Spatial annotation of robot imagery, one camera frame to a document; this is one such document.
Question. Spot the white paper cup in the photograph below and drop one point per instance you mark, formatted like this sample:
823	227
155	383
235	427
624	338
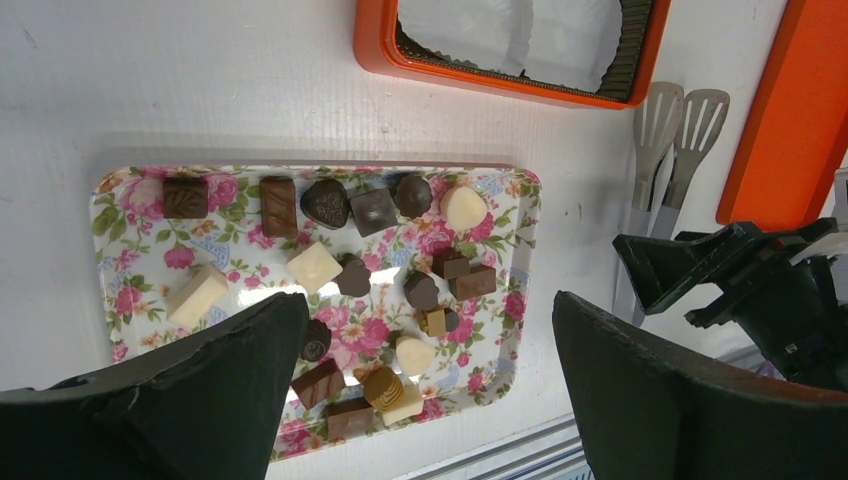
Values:
488	35
573	42

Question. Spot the metal tongs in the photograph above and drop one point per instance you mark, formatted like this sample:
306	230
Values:
673	133

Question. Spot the orange chocolate box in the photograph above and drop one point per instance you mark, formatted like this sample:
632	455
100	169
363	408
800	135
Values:
380	46

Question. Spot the floral tray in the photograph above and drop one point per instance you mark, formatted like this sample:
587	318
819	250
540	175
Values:
144	259

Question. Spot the orange box lid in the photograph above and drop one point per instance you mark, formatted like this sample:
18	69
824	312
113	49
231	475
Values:
795	136

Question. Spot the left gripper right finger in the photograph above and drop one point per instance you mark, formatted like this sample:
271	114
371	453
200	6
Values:
648	408

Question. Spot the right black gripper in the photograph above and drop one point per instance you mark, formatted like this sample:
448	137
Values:
790	310

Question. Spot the brown bar chocolate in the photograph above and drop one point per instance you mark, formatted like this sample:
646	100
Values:
278	207

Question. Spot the brown rectangular chocolate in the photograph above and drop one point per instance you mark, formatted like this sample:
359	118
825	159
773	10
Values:
481	280

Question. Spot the white rectangular chocolate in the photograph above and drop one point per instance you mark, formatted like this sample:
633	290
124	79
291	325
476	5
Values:
191	303

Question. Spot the dark round chocolate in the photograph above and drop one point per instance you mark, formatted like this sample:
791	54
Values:
412	196

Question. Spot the white heart chocolate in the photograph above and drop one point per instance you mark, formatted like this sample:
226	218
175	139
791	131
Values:
462	208

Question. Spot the aluminium rail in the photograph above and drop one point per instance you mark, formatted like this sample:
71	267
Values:
552	450

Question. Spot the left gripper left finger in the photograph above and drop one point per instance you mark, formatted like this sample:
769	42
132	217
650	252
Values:
207	406

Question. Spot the dark square chocolate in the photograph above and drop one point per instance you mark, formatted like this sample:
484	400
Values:
373	212

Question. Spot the white square chocolate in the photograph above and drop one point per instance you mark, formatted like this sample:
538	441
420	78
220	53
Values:
313	268

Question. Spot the dark heart chocolate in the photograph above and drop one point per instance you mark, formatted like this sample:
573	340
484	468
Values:
326	203

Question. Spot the brown square leaf chocolate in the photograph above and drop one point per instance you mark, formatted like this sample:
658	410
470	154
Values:
185	198

